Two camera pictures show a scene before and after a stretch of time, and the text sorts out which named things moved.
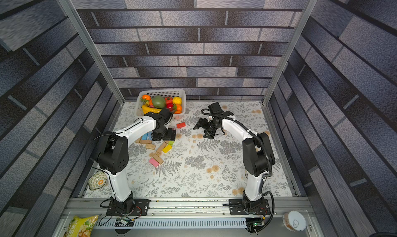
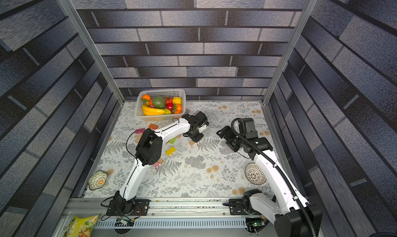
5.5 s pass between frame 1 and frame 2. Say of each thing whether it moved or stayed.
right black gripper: moved
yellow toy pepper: stayed
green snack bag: stayed
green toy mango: stayed
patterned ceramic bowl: stayed
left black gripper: moved
